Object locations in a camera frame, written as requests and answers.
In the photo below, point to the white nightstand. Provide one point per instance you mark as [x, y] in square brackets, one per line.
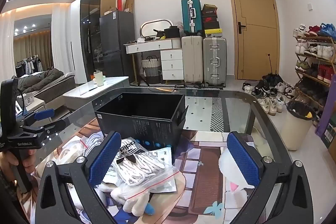
[36, 106]

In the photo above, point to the printed desk mat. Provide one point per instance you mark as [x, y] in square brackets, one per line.
[204, 182]

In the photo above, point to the silver suitcase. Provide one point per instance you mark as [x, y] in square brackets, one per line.
[214, 61]

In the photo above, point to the black bag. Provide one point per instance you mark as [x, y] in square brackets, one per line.
[172, 32]

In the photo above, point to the oval mirror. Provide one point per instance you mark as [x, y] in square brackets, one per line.
[155, 27]

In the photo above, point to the brown cardboard box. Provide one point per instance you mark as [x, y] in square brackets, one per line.
[332, 153]

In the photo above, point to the grey bed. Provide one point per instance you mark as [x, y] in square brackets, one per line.
[55, 92]

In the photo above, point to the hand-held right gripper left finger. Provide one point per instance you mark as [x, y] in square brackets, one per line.
[105, 158]

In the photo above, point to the cream cup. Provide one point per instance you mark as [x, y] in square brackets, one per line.
[99, 79]

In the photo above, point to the shoe rack with shoes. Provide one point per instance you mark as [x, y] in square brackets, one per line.
[325, 52]

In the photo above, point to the black umbrella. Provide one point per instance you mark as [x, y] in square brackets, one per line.
[273, 78]

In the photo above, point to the white green medicine packet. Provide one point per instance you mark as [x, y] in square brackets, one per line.
[162, 155]

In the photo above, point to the tall open cardboard box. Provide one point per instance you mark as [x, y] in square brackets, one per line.
[128, 3]

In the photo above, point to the black cardboard box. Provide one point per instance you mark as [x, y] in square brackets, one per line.
[157, 124]

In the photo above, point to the white curtain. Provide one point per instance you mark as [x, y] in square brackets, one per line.
[60, 43]

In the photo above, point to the clothes rack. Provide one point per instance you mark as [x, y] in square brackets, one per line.
[29, 65]

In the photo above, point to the dark green jacket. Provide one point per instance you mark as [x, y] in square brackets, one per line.
[44, 79]

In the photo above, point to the brown curtain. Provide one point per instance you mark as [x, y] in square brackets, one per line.
[31, 45]

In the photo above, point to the teal suitcase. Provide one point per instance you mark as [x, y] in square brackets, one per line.
[190, 14]

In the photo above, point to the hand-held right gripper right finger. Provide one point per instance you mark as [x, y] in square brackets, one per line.
[245, 161]

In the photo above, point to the white low table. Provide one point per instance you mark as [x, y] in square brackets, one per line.
[110, 82]

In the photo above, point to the cream fuzzy glove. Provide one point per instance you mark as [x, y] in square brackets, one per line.
[131, 200]

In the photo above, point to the white wardrobe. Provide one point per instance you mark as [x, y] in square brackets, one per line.
[78, 56]

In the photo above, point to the purple box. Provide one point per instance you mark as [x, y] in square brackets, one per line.
[326, 119]

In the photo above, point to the wooden door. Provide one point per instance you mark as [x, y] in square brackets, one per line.
[257, 50]

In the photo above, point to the dark grey refrigerator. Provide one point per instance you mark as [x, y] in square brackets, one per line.
[115, 37]

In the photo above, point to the wicker basket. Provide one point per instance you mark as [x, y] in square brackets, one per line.
[151, 69]

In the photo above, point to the black glass cabinet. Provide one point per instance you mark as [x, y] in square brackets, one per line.
[90, 29]

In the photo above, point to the beige suitcase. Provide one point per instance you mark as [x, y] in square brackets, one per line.
[193, 58]

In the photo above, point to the person's left hand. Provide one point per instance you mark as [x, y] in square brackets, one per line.
[8, 162]

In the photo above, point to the black red-label shoe box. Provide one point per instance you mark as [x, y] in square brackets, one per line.
[209, 13]

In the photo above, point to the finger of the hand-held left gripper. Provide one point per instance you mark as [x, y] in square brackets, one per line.
[44, 114]
[52, 126]

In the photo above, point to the black yellow shoe box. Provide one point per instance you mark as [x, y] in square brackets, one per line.
[213, 33]

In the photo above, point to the pile of shoes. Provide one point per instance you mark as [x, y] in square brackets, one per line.
[273, 103]

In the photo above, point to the white plastic bag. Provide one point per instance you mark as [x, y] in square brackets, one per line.
[71, 153]

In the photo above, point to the brown open shoe box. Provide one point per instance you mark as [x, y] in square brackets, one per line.
[210, 7]

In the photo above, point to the white trash bin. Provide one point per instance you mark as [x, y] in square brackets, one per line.
[296, 132]

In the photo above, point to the white vanity desk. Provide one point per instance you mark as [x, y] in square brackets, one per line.
[172, 56]

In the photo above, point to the clear bag of white socks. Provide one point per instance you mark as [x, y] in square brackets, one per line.
[136, 163]

